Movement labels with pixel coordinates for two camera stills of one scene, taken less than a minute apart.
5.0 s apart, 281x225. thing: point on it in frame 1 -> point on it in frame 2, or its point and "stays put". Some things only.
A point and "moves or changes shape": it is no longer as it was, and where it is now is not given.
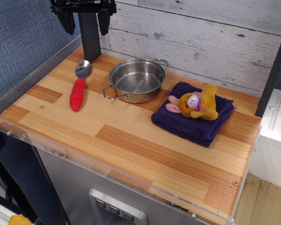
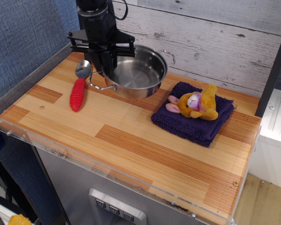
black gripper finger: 104,17 -> 110,61
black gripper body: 85,5 -> 101,34
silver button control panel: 107,210 stays put
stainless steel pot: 139,80 moves or changes shape
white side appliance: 271,161 stays put
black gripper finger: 67,18 -> 100,59
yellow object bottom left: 19,219 stays put
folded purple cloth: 201,130 stays put
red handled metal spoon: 83,69 stays put
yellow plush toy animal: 195,104 stays put
